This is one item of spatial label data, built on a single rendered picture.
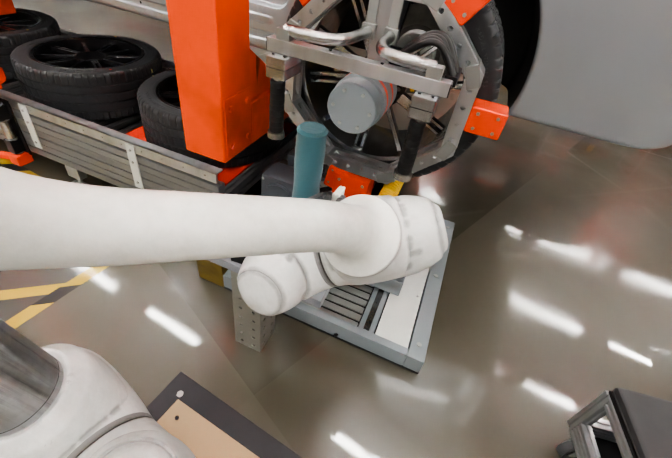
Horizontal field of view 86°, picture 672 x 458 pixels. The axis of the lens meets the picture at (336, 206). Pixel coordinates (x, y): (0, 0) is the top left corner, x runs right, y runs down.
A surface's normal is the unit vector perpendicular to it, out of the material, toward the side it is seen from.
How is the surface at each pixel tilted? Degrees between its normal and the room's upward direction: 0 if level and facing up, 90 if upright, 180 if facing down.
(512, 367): 0
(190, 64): 90
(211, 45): 90
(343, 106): 90
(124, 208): 28
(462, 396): 0
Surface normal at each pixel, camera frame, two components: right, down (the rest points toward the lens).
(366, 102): -0.37, 0.54
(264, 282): -0.23, 0.21
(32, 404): 0.91, 0.27
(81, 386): 0.77, -0.52
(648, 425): 0.13, -0.78
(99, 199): 0.55, -0.62
